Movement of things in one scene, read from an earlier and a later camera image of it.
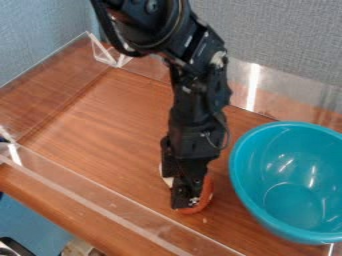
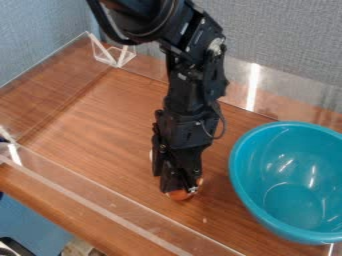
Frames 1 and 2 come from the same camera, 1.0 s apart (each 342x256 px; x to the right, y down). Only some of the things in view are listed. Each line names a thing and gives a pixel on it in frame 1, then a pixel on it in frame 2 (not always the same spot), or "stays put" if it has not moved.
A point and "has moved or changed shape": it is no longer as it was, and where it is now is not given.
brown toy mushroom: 205,197 has moved or changed shape
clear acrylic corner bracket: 106,53 stays put
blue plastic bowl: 286,171 stays put
